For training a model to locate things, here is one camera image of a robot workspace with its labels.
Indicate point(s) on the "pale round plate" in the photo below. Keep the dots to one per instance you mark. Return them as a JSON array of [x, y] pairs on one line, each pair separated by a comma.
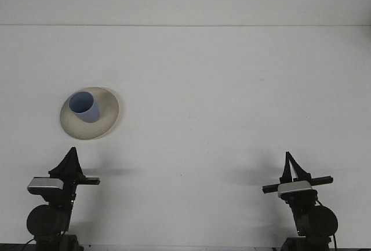
[[107, 114]]

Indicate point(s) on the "pale blue cup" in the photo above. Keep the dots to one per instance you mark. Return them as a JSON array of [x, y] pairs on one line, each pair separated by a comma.
[[87, 112]]

